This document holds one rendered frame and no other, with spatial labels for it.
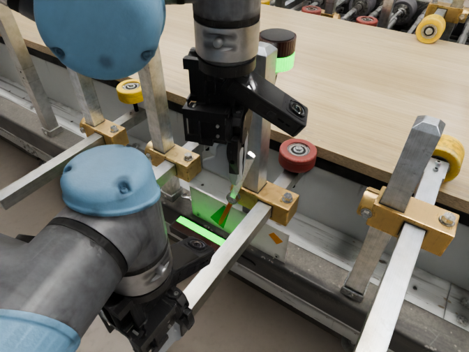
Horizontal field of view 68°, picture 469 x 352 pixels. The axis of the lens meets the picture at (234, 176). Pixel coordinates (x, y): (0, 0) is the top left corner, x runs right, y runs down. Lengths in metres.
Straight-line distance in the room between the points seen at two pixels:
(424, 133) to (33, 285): 0.44
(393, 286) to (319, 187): 0.46
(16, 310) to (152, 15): 0.20
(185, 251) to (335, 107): 0.58
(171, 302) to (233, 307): 1.08
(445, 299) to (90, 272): 0.83
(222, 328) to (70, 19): 1.35
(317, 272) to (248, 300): 0.77
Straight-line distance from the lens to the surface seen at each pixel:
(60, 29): 0.24
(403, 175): 0.54
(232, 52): 0.40
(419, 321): 0.81
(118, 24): 0.24
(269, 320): 1.51
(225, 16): 0.39
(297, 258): 0.81
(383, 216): 0.59
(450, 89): 1.13
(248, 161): 0.55
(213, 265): 0.60
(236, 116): 0.44
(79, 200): 0.29
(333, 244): 0.96
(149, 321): 0.45
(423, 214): 0.59
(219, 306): 1.53
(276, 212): 0.69
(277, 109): 0.44
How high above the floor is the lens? 1.37
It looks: 43 degrees down
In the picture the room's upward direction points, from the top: straight up
